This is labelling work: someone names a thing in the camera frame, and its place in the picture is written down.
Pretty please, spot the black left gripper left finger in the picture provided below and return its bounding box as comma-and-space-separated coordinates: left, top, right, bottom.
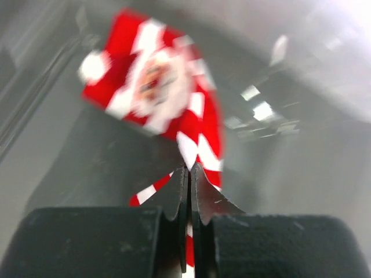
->
1, 167, 188, 277

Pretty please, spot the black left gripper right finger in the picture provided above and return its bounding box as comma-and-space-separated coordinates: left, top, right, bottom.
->
190, 164, 370, 277

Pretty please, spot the red white striped santa sock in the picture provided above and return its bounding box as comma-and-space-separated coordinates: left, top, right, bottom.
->
77, 7, 225, 278

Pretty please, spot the clear plastic bin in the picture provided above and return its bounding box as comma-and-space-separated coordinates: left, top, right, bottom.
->
1, 1, 370, 222

